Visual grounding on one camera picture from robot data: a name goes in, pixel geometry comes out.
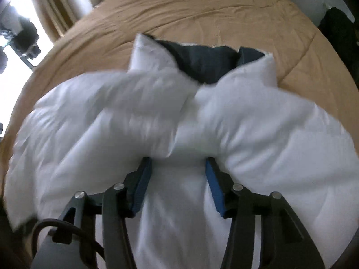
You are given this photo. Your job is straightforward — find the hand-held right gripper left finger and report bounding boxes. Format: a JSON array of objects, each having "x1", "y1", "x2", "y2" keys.
[{"x1": 52, "y1": 157, "x2": 153, "y2": 269}]

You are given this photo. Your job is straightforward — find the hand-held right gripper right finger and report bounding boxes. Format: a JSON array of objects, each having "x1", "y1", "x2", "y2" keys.
[{"x1": 205, "y1": 157, "x2": 326, "y2": 269}]

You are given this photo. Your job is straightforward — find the white puffer jacket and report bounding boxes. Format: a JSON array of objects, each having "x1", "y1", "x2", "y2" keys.
[{"x1": 6, "y1": 33, "x2": 357, "y2": 269}]

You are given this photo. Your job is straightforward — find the dark hanging jacket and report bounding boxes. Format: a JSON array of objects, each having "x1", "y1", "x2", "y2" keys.
[{"x1": 15, "y1": 17, "x2": 41, "y2": 59}]

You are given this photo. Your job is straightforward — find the beige curtain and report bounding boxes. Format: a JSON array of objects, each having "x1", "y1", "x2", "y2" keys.
[{"x1": 34, "y1": 0, "x2": 94, "y2": 41}]

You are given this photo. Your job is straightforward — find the black backpack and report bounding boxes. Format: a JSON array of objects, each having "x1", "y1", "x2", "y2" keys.
[{"x1": 318, "y1": 7, "x2": 359, "y2": 70}]

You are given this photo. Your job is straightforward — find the black cable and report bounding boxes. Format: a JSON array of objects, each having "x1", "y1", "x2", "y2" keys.
[{"x1": 30, "y1": 218, "x2": 105, "y2": 269}]

